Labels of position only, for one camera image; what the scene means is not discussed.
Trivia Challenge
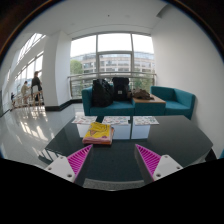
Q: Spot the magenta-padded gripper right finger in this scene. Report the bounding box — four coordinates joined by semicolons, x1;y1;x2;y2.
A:
133;143;184;185

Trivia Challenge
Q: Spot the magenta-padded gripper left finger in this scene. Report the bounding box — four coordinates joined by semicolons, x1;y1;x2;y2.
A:
43;144;94;184

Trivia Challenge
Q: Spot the yellow orange printed towel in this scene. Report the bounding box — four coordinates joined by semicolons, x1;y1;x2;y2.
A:
82;121;115;146

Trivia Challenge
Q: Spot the white sticker sheet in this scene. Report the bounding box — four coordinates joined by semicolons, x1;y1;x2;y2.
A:
71;115;98;126
133;115;160;126
101;115;131;126

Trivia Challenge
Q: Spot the wooden sofa side table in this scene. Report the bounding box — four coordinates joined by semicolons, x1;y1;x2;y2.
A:
132;94;167;104

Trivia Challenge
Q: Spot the group of wooden stools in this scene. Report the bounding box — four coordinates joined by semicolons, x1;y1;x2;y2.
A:
13;84;45;110

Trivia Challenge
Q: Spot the brown jacket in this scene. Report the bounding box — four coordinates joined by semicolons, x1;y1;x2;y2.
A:
131;87;155;101

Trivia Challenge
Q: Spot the teal sofa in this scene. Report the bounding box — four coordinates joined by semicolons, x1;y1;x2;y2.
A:
81;85;197;120

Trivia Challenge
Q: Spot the person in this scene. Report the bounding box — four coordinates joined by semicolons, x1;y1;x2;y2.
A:
30;70;43;103
20;80;31;106

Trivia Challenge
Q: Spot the large black backpack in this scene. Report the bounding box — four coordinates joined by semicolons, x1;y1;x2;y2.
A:
91;78;114;108

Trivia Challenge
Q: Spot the black backpack with white label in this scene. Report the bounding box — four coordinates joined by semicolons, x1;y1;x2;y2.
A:
111;76;131;102

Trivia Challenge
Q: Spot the metal balcony railing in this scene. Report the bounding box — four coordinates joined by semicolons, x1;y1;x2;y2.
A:
67;71;157;100

